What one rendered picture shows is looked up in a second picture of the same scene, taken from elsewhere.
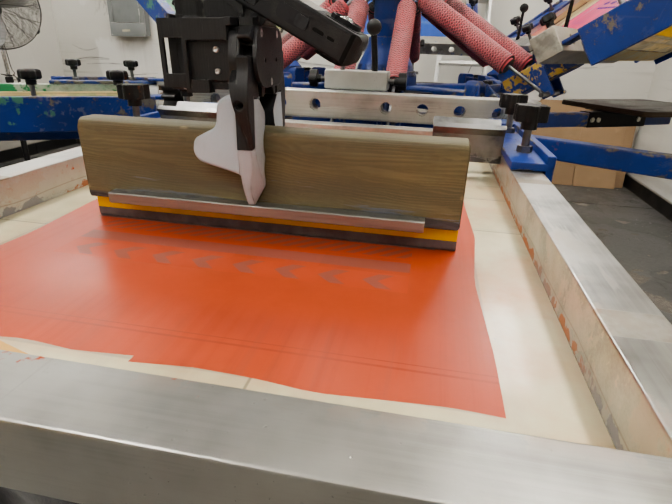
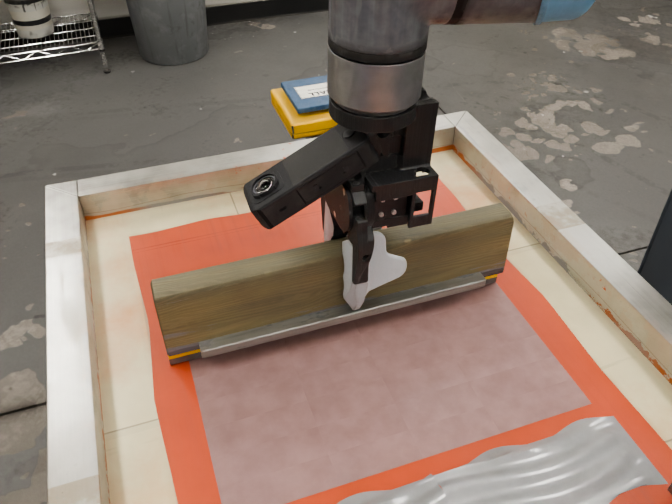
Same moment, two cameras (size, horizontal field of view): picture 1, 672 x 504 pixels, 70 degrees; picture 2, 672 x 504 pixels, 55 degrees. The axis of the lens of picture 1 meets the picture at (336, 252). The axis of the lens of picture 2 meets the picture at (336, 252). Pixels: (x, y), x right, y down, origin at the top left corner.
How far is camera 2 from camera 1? 0.91 m
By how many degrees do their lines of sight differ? 110
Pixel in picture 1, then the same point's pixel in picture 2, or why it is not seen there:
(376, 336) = (196, 253)
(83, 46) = not seen: outside the picture
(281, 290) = not seen: hidden behind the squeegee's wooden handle
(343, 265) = not seen: hidden behind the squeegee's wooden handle
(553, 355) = (102, 276)
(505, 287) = (125, 326)
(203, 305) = (298, 236)
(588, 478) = (107, 183)
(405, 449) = (157, 173)
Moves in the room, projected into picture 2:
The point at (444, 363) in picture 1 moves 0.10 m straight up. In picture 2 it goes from (158, 251) to (141, 180)
